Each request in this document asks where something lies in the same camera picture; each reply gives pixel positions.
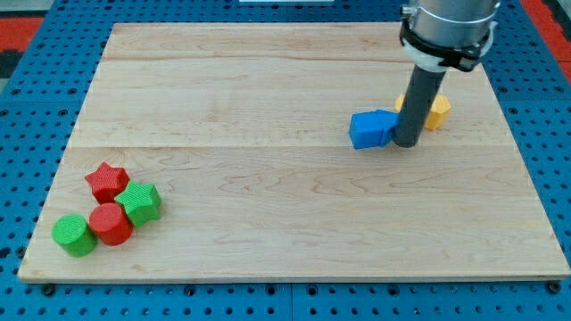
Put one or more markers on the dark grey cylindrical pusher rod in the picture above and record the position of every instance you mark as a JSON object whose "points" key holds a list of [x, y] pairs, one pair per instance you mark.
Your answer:
{"points": [[418, 99]]}

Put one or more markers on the blue triangle block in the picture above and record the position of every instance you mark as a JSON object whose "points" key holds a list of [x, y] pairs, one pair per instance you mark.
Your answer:
{"points": [[387, 121]]}

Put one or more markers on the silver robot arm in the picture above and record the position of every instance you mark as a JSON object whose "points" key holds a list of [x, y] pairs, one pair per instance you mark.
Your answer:
{"points": [[439, 35]]}

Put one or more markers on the blue cube block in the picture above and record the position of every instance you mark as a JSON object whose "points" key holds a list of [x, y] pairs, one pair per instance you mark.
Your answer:
{"points": [[366, 130]]}

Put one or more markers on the yellow hexagon block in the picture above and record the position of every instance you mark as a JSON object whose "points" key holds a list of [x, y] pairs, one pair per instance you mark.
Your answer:
{"points": [[439, 113]]}

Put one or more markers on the wooden board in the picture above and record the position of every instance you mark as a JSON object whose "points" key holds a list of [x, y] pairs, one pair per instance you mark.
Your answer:
{"points": [[243, 129]]}

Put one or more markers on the green star block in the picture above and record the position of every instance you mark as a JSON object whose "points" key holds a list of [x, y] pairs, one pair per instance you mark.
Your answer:
{"points": [[141, 203]]}

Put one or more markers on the red star block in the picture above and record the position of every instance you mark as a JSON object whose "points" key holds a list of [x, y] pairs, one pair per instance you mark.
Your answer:
{"points": [[107, 182]]}

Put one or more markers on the red cylinder block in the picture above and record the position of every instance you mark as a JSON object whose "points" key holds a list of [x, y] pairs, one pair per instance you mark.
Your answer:
{"points": [[110, 223]]}

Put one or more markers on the green cylinder block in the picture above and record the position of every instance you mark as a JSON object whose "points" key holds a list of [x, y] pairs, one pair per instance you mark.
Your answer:
{"points": [[73, 234]]}

